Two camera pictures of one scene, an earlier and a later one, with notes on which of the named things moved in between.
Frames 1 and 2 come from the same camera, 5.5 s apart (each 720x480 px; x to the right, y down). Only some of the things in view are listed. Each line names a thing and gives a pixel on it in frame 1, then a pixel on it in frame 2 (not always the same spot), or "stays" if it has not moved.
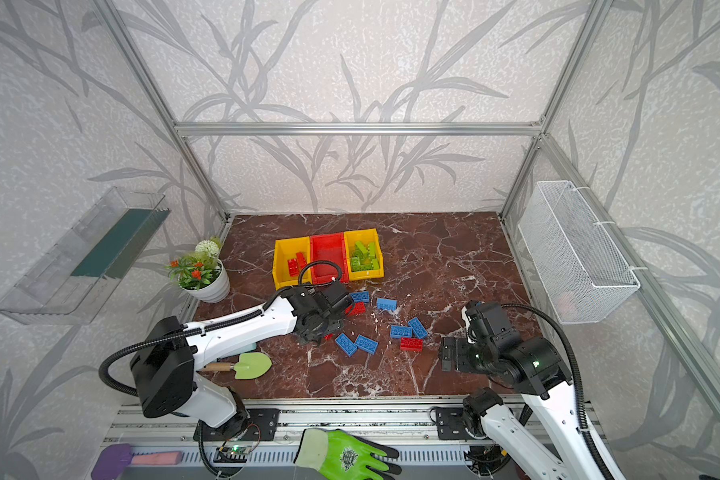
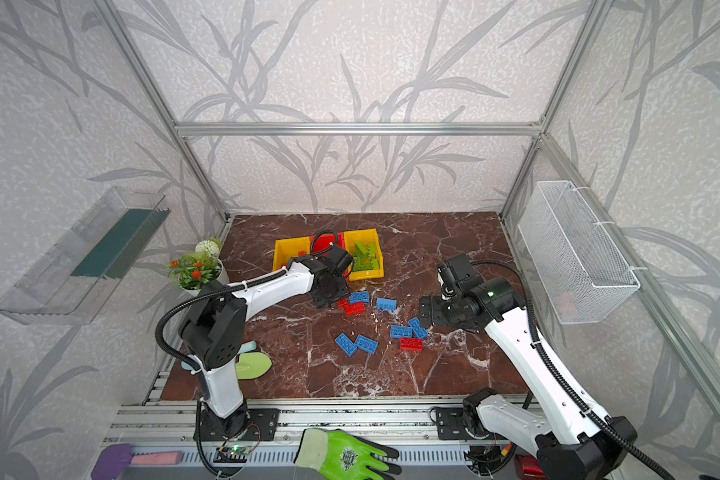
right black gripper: (451, 352) to (430, 311)
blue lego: (366, 344) stays
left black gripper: (331, 318) to (327, 291)
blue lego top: (362, 296) stays
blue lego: (346, 344) stays
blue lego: (387, 304) stays
